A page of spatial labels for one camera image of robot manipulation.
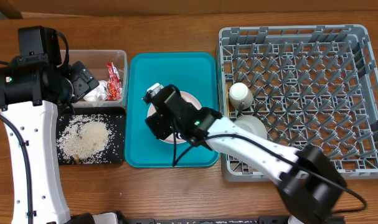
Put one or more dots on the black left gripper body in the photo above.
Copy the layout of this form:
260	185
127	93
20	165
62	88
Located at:
82	82

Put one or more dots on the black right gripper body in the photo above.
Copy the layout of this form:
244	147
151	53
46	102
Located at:
160	129

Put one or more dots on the white tissue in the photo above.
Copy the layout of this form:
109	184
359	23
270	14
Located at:
99	93

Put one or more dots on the red snack wrapper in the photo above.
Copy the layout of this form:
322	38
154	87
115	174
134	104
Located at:
114	87

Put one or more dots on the pink plate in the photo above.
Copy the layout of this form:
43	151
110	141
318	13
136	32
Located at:
188	98

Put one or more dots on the white rice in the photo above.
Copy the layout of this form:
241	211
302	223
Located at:
84	138

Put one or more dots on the wooden chopstick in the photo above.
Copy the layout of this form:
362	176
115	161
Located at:
227	100

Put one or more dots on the white cup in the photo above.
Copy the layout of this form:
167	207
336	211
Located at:
240	93

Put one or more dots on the grey bowl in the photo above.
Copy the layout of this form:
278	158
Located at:
252	125

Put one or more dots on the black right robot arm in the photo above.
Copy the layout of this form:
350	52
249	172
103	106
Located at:
306	181

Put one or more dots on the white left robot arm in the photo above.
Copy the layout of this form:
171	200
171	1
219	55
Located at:
31	91

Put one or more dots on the grey dishwasher rack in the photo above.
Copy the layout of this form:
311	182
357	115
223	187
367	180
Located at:
310	85

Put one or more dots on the clear plastic bin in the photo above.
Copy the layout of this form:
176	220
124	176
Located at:
96	61

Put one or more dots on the black tray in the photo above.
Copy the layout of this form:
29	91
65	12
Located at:
120	155

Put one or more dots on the teal plastic tray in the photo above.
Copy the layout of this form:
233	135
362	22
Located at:
193	73

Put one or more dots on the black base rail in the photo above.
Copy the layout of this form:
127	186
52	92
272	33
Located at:
274	219

